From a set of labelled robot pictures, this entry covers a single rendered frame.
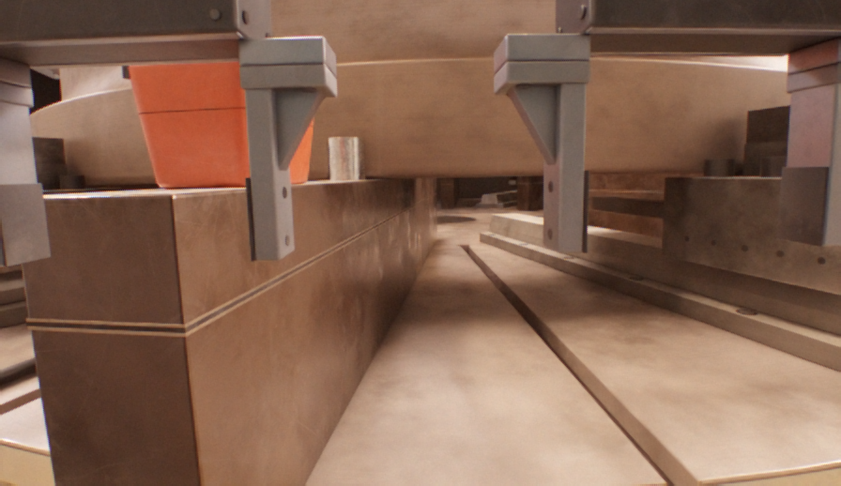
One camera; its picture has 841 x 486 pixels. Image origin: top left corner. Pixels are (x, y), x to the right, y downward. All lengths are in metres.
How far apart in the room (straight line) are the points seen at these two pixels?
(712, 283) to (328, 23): 1.22
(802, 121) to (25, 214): 0.41
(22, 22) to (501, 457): 0.63
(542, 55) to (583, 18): 0.02
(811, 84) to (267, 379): 0.48
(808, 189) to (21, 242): 0.40
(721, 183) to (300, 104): 1.07
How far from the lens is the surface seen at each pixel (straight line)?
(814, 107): 0.29
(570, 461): 0.67
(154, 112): 0.51
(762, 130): 1.29
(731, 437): 0.80
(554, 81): 0.21
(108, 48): 0.25
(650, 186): 2.45
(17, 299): 1.66
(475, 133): 1.01
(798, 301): 1.22
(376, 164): 1.01
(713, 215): 1.20
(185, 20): 0.22
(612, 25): 0.22
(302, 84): 0.21
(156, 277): 0.36
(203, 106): 0.48
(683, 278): 1.39
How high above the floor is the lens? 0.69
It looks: 7 degrees down
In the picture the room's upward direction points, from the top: 1 degrees counter-clockwise
